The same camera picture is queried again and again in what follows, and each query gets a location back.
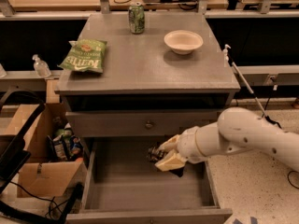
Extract clear sanitizer pump bottle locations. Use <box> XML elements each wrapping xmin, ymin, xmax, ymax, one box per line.
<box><xmin>32</xmin><ymin>54</ymin><xmax>51</xmax><ymax>78</ymax></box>

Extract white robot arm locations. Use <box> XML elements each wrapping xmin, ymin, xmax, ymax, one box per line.
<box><xmin>155</xmin><ymin>107</ymin><xmax>299</xmax><ymax>172</ymax></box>

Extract grey drawer cabinet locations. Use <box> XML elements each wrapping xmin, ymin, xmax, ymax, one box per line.
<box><xmin>55</xmin><ymin>12</ymin><xmax>241</xmax><ymax>224</ymax></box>

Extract cardboard box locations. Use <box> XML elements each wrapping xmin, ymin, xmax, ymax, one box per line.
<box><xmin>0</xmin><ymin>103</ymin><xmax>86</xmax><ymax>199</ymax></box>

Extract small white pump bottle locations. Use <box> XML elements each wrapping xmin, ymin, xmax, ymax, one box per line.
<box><xmin>222</xmin><ymin>44</ymin><xmax>231</xmax><ymax>66</ymax></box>

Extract black floor cable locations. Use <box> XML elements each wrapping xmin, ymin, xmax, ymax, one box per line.
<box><xmin>263</xmin><ymin>84</ymin><xmax>299</xmax><ymax>190</ymax></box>

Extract green kettle chips bag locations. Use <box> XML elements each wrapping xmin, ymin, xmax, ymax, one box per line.
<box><xmin>59</xmin><ymin>39</ymin><xmax>107</xmax><ymax>74</ymax></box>

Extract open grey lower drawer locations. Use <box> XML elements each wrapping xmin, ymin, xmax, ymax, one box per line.
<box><xmin>66</xmin><ymin>139</ymin><xmax>233</xmax><ymax>224</ymax></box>

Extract grey upper drawer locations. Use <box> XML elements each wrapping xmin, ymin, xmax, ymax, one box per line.
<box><xmin>66</xmin><ymin>109</ymin><xmax>221</xmax><ymax>137</ymax></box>

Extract snack packages in box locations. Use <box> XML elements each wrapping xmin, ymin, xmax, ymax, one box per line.
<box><xmin>47</xmin><ymin>123</ymin><xmax>83</xmax><ymax>161</ymax></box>

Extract white reacher stick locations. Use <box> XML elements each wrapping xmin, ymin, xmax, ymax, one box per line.
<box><xmin>231</xmin><ymin>62</ymin><xmax>281</xmax><ymax>129</ymax></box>

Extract black chair frame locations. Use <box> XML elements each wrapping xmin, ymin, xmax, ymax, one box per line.
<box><xmin>0</xmin><ymin>87</ymin><xmax>83</xmax><ymax>224</ymax></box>

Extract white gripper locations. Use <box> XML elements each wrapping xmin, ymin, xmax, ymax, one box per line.
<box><xmin>155</xmin><ymin>126</ymin><xmax>200</xmax><ymax>172</ymax></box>

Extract green soda can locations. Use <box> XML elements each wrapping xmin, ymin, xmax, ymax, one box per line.
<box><xmin>128</xmin><ymin>2</ymin><xmax>145</xmax><ymax>35</ymax></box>

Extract white paper bowl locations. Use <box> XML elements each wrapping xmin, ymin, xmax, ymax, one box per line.
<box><xmin>164</xmin><ymin>30</ymin><xmax>204</xmax><ymax>55</ymax></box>

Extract dark rxbar chocolate bar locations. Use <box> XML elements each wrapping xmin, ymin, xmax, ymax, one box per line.
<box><xmin>147</xmin><ymin>147</ymin><xmax>184</xmax><ymax>177</ymax></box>

